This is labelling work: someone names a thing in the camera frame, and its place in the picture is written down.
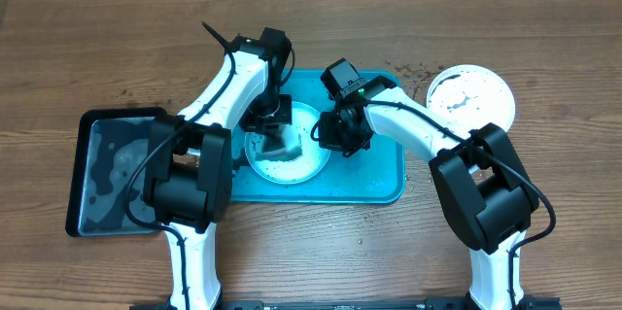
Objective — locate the dark green sponge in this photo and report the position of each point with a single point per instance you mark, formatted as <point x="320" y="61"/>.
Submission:
<point x="281" y="144"/>

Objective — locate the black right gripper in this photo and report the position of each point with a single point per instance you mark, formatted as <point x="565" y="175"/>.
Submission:
<point x="343" y="140"/>

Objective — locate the white plate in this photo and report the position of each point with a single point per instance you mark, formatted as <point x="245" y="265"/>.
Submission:
<point x="472" y="96"/>

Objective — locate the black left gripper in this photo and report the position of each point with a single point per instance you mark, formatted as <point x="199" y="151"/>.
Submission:
<point x="282" y="119"/>

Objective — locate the light blue plate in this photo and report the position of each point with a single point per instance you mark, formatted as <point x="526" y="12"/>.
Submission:
<point x="302" y="169"/>

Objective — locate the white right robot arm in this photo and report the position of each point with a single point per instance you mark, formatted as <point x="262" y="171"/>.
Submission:
<point x="485" y="193"/>

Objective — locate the black water tray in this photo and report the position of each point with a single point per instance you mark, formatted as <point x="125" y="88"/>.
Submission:
<point x="110" y="145"/>

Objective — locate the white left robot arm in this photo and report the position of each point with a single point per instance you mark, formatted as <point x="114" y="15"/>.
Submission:
<point x="187" y="172"/>

